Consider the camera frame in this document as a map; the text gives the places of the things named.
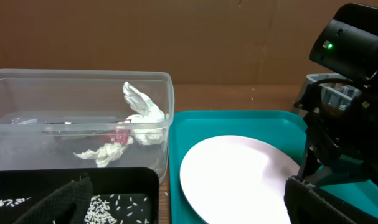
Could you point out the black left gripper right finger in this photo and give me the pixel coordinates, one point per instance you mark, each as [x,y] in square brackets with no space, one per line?
[309,204]

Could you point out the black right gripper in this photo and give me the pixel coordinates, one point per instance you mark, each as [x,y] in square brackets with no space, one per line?
[341,147]

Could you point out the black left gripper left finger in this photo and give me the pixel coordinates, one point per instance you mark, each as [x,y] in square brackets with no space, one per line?
[66,204]

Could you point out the pink plate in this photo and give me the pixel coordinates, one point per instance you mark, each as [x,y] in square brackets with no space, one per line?
[236,179]

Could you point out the red snack wrapper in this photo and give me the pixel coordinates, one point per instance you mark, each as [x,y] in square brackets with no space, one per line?
[114,136]

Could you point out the white napkin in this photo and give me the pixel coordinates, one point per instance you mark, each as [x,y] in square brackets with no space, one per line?
[145,112]

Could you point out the black rectangular tray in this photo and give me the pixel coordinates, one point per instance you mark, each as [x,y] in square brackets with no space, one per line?
[36,183]

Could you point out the teal serving tray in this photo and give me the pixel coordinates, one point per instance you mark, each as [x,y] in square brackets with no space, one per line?
[281,129]

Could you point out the grey dish rack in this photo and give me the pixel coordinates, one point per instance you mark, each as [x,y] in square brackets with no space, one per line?
[337,96]

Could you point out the clear plastic bin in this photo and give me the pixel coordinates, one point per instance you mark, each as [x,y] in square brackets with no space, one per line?
[46,116]

